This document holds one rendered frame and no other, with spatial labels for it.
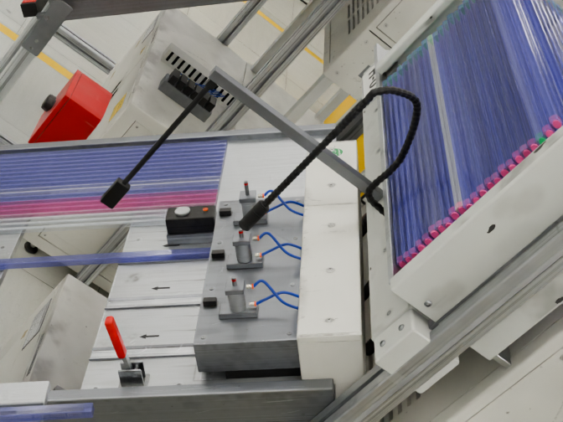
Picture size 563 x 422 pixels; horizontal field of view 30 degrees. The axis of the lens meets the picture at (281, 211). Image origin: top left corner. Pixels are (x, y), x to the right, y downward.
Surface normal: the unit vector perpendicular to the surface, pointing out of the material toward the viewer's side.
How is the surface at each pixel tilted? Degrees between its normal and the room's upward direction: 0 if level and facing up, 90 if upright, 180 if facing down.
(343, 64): 90
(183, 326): 45
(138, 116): 90
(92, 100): 0
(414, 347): 90
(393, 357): 90
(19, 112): 0
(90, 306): 0
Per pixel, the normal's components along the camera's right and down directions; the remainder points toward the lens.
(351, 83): -0.05, 0.54
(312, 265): -0.10, -0.84
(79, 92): 0.63, -0.63
